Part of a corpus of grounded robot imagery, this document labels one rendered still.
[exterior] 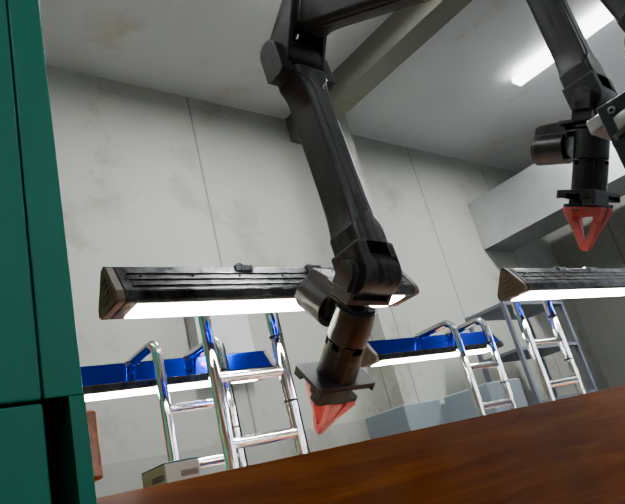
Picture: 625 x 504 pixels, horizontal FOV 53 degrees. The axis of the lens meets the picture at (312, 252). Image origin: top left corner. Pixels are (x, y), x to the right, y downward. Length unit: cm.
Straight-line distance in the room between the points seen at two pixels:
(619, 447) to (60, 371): 80
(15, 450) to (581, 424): 75
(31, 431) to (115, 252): 337
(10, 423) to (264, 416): 350
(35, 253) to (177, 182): 378
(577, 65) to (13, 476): 102
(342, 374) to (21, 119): 51
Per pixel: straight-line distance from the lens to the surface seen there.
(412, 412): 388
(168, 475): 62
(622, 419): 110
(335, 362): 87
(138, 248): 395
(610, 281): 191
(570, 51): 122
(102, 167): 414
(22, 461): 52
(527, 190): 624
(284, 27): 102
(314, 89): 97
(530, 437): 91
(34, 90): 66
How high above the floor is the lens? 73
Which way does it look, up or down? 20 degrees up
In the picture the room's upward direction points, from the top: 15 degrees counter-clockwise
